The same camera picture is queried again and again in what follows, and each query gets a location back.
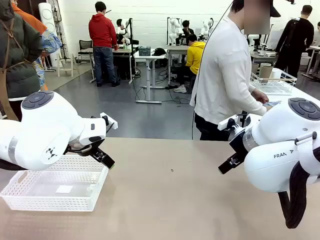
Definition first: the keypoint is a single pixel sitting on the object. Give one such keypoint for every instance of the person in yellow hoodie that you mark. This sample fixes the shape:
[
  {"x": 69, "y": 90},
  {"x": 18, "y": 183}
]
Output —
[{"x": 195, "y": 55}]

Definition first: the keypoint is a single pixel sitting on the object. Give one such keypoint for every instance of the person left hand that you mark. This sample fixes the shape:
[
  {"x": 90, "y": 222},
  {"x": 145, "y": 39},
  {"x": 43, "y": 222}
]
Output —
[{"x": 260, "y": 96}]

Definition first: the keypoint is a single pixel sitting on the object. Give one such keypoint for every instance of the green plastic crate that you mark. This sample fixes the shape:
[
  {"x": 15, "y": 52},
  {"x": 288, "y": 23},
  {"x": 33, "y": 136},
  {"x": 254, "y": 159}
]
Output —
[{"x": 144, "y": 50}]

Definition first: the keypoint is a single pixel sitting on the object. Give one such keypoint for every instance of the seated person in black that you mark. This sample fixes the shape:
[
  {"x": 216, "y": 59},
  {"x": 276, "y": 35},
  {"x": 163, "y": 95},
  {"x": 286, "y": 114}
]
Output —
[{"x": 188, "y": 31}]

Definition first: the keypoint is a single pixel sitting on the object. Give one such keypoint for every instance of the person right forearm white sleeve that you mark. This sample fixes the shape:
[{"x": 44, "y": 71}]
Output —
[{"x": 255, "y": 108}]

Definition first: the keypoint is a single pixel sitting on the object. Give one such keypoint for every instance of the figure in dark green jacket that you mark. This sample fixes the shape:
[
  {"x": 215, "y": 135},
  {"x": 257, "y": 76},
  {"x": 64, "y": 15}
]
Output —
[{"x": 17, "y": 62}]

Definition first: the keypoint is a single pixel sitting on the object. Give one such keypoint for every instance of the white wooden step stool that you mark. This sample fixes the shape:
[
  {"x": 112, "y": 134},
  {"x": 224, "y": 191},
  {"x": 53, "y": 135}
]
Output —
[{"x": 59, "y": 63}]

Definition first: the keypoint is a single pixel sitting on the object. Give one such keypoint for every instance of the standing person in black jacket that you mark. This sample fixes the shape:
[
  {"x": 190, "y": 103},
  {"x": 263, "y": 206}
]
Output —
[{"x": 295, "y": 37}]

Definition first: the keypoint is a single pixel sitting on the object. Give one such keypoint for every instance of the white tall tower fan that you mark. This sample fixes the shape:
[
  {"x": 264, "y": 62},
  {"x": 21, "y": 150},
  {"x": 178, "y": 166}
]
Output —
[{"x": 46, "y": 15}]

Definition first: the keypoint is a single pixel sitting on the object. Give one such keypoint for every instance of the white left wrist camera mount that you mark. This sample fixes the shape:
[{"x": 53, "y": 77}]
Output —
[{"x": 111, "y": 122}]

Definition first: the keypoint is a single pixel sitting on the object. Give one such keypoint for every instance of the black mesh office chair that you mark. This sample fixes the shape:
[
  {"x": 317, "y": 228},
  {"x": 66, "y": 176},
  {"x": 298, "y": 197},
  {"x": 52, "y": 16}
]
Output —
[{"x": 85, "y": 45}]

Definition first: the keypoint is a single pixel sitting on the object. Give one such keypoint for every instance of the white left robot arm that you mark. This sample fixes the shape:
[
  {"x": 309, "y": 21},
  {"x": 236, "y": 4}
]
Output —
[{"x": 50, "y": 125}]

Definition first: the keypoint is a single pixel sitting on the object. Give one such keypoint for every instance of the person in red hoodie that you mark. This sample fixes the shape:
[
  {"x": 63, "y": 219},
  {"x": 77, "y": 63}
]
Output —
[{"x": 102, "y": 30}]

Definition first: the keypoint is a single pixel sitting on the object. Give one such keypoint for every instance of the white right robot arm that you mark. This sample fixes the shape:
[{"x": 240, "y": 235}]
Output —
[{"x": 275, "y": 140}]

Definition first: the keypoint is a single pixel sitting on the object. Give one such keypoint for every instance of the white side table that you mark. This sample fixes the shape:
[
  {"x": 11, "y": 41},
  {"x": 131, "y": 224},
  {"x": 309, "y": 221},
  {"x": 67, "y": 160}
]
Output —
[{"x": 302, "y": 92}]

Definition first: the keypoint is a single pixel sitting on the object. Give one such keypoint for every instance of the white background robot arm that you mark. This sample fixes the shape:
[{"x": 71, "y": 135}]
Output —
[
  {"x": 125, "y": 31},
  {"x": 253, "y": 37},
  {"x": 173, "y": 27},
  {"x": 207, "y": 25}
]

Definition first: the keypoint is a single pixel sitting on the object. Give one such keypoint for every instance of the white monitor screen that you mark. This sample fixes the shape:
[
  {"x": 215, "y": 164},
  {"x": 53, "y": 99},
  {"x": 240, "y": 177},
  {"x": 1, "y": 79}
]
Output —
[{"x": 276, "y": 37}]

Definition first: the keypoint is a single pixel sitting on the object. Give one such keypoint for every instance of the mannequin in orange jacket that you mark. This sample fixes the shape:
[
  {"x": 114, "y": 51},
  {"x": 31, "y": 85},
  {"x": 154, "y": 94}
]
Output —
[{"x": 32, "y": 20}]

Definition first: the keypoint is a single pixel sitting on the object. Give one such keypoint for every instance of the white perforated plastic basket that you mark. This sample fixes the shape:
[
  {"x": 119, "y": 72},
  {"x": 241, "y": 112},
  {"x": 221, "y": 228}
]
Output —
[{"x": 50, "y": 200}]

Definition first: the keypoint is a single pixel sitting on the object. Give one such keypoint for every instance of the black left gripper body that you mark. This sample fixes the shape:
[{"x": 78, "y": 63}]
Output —
[{"x": 82, "y": 148}]

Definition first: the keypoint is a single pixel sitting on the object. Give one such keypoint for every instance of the person in white cardigan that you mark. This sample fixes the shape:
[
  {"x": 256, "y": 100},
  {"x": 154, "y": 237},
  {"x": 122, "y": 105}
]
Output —
[{"x": 220, "y": 75}]

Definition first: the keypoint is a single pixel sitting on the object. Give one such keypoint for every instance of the brown top desk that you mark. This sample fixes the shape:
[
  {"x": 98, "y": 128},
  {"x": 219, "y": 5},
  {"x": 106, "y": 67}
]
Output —
[{"x": 125, "y": 50}]

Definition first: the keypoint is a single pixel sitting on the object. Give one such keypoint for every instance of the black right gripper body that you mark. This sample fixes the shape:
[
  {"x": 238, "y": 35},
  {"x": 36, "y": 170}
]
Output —
[{"x": 238, "y": 145}]

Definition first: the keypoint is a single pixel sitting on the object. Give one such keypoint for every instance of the grey desk with white legs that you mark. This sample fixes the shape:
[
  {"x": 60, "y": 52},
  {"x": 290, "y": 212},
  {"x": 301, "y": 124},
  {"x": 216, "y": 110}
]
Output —
[{"x": 177, "y": 47}]

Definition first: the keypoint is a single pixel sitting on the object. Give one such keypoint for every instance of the black cap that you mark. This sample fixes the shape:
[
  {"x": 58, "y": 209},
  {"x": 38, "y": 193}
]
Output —
[{"x": 159, "y": 51}]

